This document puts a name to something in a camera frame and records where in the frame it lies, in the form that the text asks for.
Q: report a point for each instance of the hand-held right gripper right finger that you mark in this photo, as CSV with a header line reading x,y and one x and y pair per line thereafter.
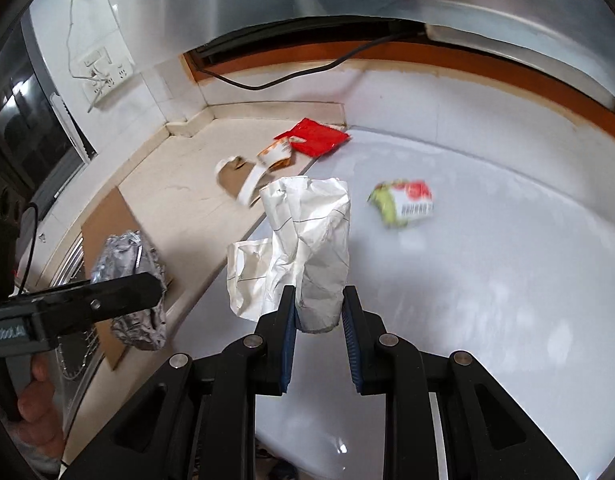
x,y
352,342

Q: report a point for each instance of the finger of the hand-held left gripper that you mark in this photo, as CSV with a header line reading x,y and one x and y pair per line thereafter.
x,y
117,297

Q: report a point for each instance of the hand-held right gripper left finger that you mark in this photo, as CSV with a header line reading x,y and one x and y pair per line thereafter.
x,y
289,342

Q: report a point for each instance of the silver foil wrapper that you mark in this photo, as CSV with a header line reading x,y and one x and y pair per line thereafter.
x,y
130,260

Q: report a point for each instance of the white paper bag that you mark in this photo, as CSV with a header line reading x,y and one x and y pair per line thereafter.
x,y
312,240

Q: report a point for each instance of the person's left hand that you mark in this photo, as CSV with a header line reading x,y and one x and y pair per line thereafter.
x,y
37,400

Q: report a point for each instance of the brown cardboard sheet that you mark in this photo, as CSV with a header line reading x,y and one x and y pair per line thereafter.
x,y
117,215

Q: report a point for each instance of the red and green snack wrapper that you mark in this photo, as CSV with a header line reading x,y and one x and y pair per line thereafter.
x,y
407,202

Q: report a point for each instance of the torn brown cardboard piece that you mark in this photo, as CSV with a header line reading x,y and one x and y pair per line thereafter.
x,y
232,180

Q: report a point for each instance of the torn orange and white packet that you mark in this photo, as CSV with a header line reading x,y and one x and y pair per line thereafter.
x,y
275,152

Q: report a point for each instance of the red foil packet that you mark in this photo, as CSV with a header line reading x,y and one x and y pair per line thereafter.
x,y
315,137

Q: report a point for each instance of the grey metal window frame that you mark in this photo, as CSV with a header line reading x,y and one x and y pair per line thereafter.
x,y
62,125

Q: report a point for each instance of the white wall socket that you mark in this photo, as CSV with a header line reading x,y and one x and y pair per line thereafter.
x,y
107,80

